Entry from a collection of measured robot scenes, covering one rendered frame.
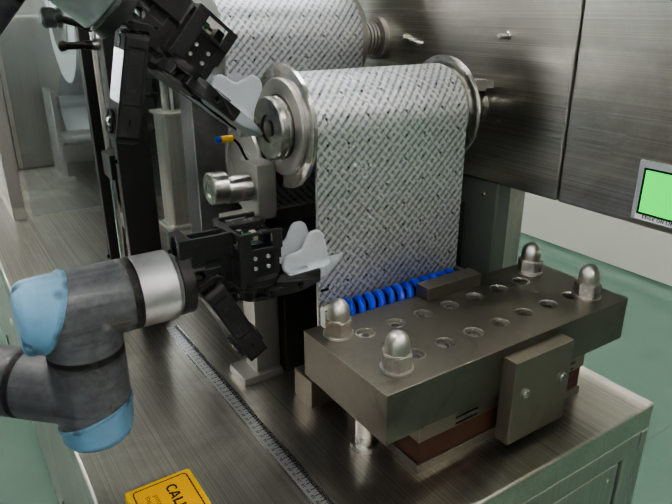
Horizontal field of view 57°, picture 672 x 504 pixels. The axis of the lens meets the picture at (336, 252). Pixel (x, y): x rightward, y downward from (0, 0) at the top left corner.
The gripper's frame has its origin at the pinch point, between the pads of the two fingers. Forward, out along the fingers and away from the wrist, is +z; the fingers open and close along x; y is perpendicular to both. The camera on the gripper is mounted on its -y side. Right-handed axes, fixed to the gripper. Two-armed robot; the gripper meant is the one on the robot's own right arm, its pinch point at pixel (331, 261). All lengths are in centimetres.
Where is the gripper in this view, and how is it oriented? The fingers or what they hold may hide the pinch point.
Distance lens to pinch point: 76.9
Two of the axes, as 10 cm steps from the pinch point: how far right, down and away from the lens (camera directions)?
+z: 8.3, -2.0, 5.1
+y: 0.0, -9.3, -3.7
